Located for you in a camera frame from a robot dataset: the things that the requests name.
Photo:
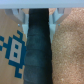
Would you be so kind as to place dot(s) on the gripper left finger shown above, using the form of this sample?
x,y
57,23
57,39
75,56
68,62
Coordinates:
x,y
17,18

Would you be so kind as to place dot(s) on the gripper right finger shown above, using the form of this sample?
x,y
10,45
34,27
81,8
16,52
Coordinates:
x,y
56,16

